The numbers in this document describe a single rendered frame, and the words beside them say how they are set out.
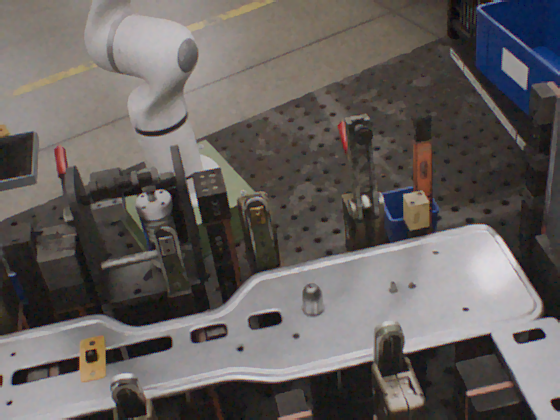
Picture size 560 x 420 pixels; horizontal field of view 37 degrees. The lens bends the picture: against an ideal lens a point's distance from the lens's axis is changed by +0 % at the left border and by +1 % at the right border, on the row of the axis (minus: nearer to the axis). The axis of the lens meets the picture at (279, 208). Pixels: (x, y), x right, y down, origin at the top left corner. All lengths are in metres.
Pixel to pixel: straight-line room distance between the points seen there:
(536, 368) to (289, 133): 1.16
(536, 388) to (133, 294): 0.66
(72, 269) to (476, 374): 0.64
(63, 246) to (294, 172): 0.82
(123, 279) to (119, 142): 2.17
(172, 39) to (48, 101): 2.45
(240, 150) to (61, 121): 1.79
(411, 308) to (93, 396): 0.48
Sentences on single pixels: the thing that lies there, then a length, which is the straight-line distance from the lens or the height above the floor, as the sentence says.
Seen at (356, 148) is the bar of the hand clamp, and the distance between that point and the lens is 1.32.
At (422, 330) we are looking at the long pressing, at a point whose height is 1.00.
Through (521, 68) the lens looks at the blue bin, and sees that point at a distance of 1.62.
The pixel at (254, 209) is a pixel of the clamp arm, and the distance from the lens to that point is 1.34.
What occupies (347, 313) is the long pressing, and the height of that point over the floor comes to 1.00.
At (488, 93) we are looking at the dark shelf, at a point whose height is 1.03.
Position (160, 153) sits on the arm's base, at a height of 0.94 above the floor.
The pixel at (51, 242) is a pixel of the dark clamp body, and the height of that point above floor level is 1.08.
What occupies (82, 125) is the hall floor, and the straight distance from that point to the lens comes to 3.78.
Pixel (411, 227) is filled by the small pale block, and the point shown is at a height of 1.02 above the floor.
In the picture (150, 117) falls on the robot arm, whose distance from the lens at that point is 1.73.
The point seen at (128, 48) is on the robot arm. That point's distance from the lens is 1.65.
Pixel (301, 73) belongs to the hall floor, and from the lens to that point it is 3.84.
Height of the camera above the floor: 1.93
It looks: 39 degrees down
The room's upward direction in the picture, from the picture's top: 9 degrees counter-clockwise
